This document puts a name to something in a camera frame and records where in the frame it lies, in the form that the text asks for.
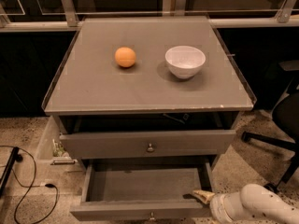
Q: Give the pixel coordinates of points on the metal window bracket left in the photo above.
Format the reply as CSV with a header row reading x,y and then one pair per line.
x,y
70,13

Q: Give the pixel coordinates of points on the metal window bracket right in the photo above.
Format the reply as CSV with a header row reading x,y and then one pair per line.
x,y
284,13

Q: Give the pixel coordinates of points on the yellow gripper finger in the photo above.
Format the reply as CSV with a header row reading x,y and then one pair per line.
x,y
203,195

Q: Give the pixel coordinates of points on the grey drawer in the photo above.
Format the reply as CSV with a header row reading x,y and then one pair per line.
x,y
86,146
113,191

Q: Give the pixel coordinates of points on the white bowl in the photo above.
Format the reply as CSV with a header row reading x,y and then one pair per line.
x,y
185,61

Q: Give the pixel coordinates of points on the black bar on floor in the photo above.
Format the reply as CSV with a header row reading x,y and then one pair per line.
x,y
8,168

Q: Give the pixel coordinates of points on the grey top drawer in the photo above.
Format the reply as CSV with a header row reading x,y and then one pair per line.
x,y
86,146

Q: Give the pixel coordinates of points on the grey drawer cabinet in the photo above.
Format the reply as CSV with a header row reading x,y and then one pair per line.
x,y
93,94

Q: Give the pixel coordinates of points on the clear plastic bin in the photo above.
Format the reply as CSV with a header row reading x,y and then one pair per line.
x,y
50,149

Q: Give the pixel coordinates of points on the orange ball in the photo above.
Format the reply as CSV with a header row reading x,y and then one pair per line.
x,y
125,57

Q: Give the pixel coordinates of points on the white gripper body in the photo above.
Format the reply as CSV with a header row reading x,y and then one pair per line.
x,y
219,206

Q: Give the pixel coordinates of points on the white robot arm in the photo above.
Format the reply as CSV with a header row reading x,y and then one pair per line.
x,y
250,203

